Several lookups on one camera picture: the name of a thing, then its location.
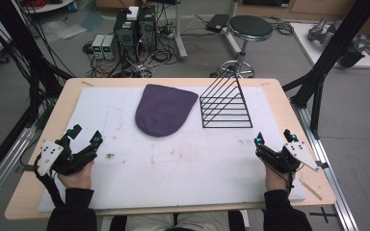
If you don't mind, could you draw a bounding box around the person's left hand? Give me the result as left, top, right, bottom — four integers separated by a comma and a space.
57, 159, 94, 191

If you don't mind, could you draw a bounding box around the wooden stick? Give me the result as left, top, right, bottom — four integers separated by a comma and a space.
298, 178, 324, 202

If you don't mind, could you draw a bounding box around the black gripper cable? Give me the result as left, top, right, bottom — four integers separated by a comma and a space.
269, 162, 305, 196
33, 153, 66, 208

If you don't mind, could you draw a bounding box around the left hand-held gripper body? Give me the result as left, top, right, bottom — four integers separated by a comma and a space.
37, 133, 98, 177

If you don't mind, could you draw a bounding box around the black round stool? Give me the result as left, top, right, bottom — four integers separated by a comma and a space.
217, 14, 275, 80

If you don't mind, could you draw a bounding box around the aluminium rail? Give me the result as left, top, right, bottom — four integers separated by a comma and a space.
290, 97, 360, 231
0, 123, 40, 216

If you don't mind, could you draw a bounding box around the grey power supply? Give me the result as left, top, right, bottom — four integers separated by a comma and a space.
101, 34, 118, 61
91, 34, 106, 60

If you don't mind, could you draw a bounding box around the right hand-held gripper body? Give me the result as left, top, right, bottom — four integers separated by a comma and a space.
254, 141, 320, 174

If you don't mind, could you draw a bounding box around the black metal frame stand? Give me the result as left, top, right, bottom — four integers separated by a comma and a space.
0, 0, 75, 191
281, 0, 370, 141

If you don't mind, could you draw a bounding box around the black computer tower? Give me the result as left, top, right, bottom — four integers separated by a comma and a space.
137, 5, 159, 54
113, 9, 140, 63

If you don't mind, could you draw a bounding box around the tangle of floor cables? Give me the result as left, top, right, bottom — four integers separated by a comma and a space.
81, 18, 182, 79

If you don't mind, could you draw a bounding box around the black wire rack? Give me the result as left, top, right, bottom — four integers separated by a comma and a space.
198, 68, 254, 130

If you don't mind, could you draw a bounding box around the grey metal table leg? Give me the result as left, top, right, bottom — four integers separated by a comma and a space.
172, 0, 189, 63

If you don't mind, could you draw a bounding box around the white floor board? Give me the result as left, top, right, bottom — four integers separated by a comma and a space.
289, 21, 370, 70

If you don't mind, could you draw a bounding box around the black flat box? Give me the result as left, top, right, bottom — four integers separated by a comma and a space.
204, 13, 231, 34

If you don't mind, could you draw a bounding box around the white box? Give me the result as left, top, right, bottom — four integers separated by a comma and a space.
125, 6, 141, 21

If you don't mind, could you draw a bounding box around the purple knitted hat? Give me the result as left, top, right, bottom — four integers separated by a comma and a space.
134, 83, 199, 139

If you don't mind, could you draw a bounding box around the white foam mat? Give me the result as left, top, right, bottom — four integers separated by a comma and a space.
38, 86, 306, 214

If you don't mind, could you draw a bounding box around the person's right hand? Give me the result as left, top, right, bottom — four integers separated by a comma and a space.
264, 163, 297, 193

